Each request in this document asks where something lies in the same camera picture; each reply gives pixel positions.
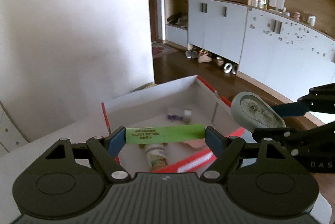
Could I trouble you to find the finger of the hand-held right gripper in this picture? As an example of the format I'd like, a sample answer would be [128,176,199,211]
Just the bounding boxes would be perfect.
[272,84,335,118]
[253,128,317,142]

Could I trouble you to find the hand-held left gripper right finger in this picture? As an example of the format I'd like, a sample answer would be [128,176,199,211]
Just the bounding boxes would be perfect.
[200,127,294,184]

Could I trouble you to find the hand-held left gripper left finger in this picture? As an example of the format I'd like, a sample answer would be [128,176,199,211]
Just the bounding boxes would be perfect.
[46,127,131,183]

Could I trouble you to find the grey oval case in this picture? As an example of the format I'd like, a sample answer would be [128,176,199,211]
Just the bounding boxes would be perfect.
[230,92,286,133]

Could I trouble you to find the clear bottle with purple contents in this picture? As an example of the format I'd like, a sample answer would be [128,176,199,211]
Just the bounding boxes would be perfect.
[167,108,193,124]

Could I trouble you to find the jar with green lid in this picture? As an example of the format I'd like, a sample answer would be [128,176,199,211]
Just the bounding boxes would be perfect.
[144,144,168,172]

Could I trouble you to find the green lip balm tube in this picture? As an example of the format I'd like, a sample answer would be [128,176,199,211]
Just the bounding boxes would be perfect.
[125,124,206,145]

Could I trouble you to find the red cardboard box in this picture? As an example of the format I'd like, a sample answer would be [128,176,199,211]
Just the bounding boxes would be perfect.
[101,75,246,175]

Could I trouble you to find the red patterned doormat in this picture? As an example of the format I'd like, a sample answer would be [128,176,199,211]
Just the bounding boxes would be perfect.
[152,42,177,58]

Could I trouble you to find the pile of shoes in niche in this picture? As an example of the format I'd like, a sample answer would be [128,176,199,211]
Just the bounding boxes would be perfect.
[167,13,188,28]

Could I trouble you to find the white and wood cabinet wall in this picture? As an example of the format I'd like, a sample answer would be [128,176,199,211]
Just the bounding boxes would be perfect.
[164,0,335,115]

